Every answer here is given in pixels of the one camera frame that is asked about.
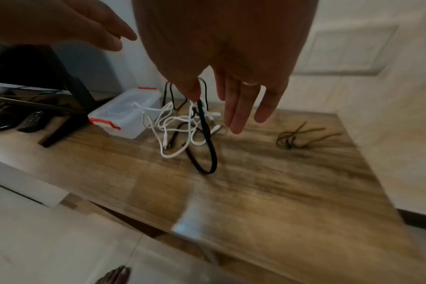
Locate person's right hand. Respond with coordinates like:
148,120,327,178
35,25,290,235
132,0,317,135

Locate person's left hand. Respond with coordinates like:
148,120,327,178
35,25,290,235
0,0,138,52

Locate transparent plastic box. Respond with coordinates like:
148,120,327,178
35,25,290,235
88,87,163,139

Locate black twist ties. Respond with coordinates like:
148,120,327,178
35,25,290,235
275,120,345,151

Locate person's bare foot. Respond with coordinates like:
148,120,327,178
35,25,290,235
94,265,132,284

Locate black television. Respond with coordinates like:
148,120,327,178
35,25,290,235
0,44,96,117

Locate black remote control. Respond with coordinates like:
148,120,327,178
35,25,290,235
16,110,46,134

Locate beige wall plate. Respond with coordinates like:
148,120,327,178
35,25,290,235
306,24,401,76

